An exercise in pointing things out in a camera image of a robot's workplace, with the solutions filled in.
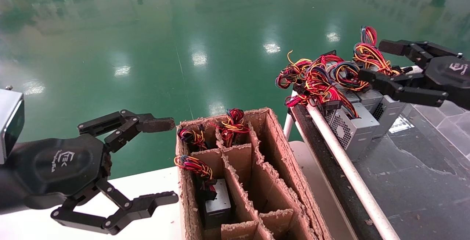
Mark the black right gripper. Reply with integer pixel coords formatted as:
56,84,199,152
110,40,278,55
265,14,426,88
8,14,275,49
358,39,470,110

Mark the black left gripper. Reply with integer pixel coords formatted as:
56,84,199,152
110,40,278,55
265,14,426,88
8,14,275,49
0,110,179,235

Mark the clear plastic divider tray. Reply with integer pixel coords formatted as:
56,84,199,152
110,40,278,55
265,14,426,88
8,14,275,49
411,102,470,160

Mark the short white leg tube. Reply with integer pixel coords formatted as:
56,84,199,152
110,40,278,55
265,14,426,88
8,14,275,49
283,113,294,141

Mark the brown divided cardboard box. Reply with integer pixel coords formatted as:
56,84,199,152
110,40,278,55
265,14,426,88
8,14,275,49
176,107,333,240

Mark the wire bundle back left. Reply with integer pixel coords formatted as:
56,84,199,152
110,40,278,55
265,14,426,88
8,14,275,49
177,124,210,151

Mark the wire bundle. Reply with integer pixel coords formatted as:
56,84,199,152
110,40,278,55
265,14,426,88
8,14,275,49
177,124,210,151
213,108,250,148

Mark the wire bundle back middle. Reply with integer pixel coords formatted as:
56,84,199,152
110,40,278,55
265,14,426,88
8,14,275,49
213,108,250,148

